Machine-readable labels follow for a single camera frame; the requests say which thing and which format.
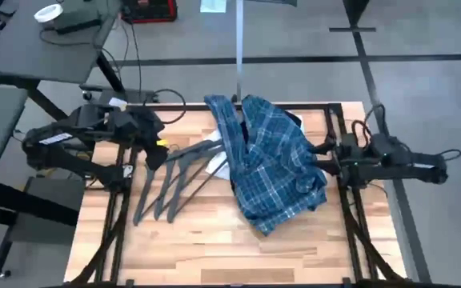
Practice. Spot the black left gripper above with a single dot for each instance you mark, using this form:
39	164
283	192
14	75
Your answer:
142	126

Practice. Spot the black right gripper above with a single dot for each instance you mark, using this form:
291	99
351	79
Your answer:
348	158

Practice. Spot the blue plaid button shirt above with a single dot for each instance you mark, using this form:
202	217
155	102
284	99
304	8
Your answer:
270	168

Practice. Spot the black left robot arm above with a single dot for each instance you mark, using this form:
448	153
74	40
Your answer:
54	140

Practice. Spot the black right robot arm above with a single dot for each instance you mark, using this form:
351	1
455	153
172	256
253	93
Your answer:
394	164

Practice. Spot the white paper sheet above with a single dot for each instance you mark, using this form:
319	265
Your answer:
117	103

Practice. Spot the black caster wheel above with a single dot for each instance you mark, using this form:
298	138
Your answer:
87	95

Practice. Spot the red and black toolbox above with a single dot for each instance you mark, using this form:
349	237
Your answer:
148	12

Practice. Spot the black stand base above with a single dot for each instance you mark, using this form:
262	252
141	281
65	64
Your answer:
354	12

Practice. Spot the black flat device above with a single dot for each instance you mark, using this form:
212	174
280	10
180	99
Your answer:
78	25

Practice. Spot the white floor label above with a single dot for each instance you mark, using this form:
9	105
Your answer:
213	5

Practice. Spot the large grey desk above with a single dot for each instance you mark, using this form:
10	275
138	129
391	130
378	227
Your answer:
22	48

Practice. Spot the white tape roll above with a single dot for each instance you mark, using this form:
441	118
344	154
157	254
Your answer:
49	12

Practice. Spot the white clothes rail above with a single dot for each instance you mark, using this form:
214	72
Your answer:
239	40

